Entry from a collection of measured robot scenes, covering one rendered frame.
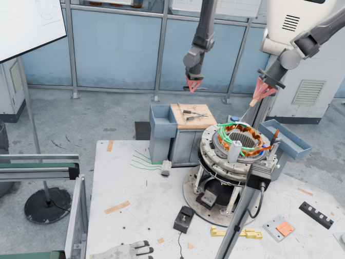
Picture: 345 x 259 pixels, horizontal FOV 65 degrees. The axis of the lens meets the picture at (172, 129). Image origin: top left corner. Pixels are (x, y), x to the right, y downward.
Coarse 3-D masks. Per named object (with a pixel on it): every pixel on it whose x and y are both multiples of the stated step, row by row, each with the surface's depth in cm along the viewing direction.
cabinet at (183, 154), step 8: (200, 128) 131; (176, 136) 131; (184, 136) 132; (192, 136) 134; (200, 136) 135; (176, 144) 134; (184, 144) 136; (192, 144) 137; (168, 152) 148; (176, 152) 138; (184, 152) 139; (192, 152) 140; (168, 160) 147; (176, 160) 141; (184, 160) 143; (192, 160) 144
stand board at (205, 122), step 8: (176, 104) 141; (184, 104) 142; (192, 104) 143; (200, 104) 144; (176, 112) 135; (200, 112) 138; (208, 112) 139; (192, 120) 131; (200, 120) 132; (208, 120) 133; (184, 128) 128; (192, 128) 129
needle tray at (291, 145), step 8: (272, 120) 142; (264, 128) 135; (272, 128) 142; (280, 128) 140; (272, 136) 132; (280, 136) 137; (288, 136) 137; (296, 136) 132; (280, 144) 129; (288, 144) 125; (296, 144) 133; (304, 144) 129; (280, 152) 132; (288, 152) 126; (296, 152) 122; (304, 152) 124; (280, 160) 134; (280, 168) 140; (272, 176) 141
